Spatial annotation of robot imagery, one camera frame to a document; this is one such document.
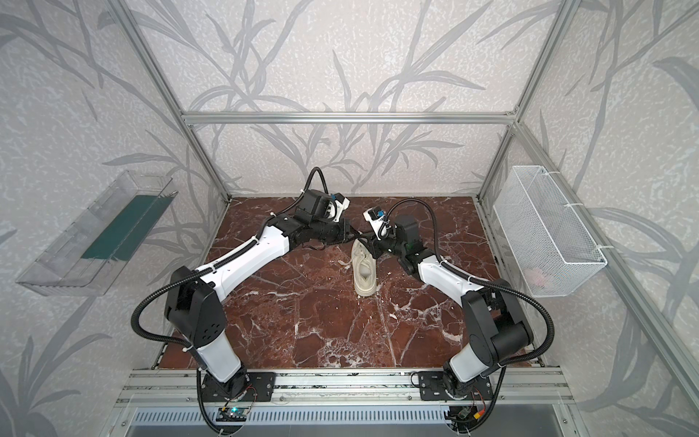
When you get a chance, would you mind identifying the cream white sneaker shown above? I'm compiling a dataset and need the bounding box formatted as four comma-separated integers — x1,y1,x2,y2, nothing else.
351,240,378,297

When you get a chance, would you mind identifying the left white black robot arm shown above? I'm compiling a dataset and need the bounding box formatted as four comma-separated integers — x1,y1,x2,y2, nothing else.
130,189,357,398

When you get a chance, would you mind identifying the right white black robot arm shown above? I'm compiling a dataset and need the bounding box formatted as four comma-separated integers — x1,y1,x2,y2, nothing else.
363,207,555,399

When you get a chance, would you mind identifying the pink object in basket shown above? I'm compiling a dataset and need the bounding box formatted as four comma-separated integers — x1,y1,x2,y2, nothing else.
524,268,552,289

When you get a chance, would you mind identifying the right wiring connector bundle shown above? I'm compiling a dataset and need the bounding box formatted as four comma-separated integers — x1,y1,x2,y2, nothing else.
444,406,486,424

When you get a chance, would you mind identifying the green lit circuit board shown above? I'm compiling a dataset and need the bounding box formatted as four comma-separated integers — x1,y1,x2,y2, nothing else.
215,407,251,424

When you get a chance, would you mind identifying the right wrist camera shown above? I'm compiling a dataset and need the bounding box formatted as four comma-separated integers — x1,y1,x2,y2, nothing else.
363,206,391,240

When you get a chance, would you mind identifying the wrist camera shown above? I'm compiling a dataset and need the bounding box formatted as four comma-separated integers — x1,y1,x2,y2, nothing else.
363,206,391,240
327,193,351,222

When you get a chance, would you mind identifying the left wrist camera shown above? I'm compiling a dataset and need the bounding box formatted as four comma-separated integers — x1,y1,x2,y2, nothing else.
327,193,351,222

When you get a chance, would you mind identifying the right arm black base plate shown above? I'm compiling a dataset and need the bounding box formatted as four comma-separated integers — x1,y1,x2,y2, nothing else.
413,371,494,402

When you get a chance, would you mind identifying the white wire mesh basket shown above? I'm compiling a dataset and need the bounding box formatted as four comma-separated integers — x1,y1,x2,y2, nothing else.
493,166,607,298

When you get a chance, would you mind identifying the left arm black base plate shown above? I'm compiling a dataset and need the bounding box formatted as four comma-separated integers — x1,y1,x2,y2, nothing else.
200,371,277,402

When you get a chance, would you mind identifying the clear plastic wall bin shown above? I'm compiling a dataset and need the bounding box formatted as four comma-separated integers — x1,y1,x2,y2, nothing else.
16,170,178,297

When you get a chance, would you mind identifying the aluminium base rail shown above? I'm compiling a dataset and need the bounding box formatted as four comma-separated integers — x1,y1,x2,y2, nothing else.
101,367,588,436

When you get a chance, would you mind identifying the aluminium frame cage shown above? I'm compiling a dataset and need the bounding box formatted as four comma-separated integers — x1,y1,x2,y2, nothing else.
107,1,698,408

